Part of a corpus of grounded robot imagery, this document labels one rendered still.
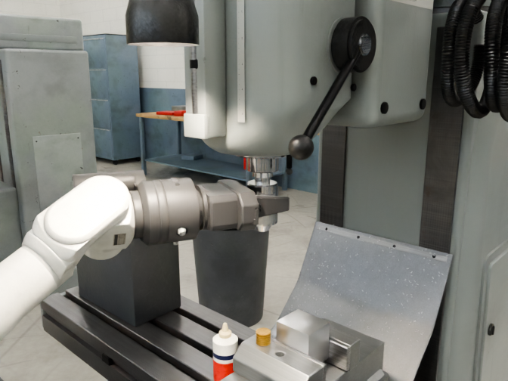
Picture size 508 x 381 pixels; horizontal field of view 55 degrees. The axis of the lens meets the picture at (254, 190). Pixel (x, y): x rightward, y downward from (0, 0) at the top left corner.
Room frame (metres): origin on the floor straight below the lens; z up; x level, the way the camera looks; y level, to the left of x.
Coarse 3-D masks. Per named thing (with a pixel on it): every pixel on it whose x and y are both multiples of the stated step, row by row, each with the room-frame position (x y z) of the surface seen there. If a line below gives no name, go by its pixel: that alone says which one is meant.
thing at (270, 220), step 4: (256, 192) 0.68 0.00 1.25; (268, 192) 0.68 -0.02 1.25; (272, 192) 0.68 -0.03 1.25; (276, 192) 0.69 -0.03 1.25; (264, 216) 0.68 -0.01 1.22; (268, 216) 0.68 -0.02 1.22; (272, 216) 0.68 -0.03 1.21; (276, 216) 0.69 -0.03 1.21; (260, 220) 0.68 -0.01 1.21; (264, 220) 0.68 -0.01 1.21; (268, 220) 0.68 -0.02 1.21; (272, 220) 0.68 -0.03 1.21; (276, 220) 0.69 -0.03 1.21; (260, 224) 0.68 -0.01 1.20; (264, 224) 0.68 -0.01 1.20; (268, 224) 0.68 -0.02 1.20; (272, 224) 0.68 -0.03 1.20
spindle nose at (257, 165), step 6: (246, 162) 0.70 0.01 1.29; (252, 162) 0.68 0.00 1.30; (258, 162) 0.68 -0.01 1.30; (264, 162) 0.68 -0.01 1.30; (270, 162) 0.68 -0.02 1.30; (276, 162) 0.69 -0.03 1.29; (246, 168) 0.70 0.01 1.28; (252, 168) 0.68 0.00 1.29; (258, 168) 0.68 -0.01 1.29; (264, 168) 0.68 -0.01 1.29; (270, 168) 0.68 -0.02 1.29; (276, 168) 0.69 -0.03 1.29
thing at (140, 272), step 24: (96, 264) 0.96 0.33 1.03; (120, 264) 0.90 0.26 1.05; (144, 264) 0.90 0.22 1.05; (168, 264) 0.94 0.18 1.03; (96, 288) 0.97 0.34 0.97; (120, 288) 0.90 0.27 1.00; (144, 288) 0.89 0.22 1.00; (168, 288) 0.94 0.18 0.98; (120, 312) 0.91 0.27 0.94; (144, 312) 0.89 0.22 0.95
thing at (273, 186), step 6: (252, 180) 0.72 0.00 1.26; (270, 180) 0.72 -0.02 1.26; (246, 186) 0.70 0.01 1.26; (252, 186) 0.68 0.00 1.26; (258, 186) 0.68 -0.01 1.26; (264, 186) 0.68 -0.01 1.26; (270, 186) 0.68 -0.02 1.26; (276, 186) 0.69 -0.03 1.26; (258, 192) 0.68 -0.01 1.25; (264, 192) 0.68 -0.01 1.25
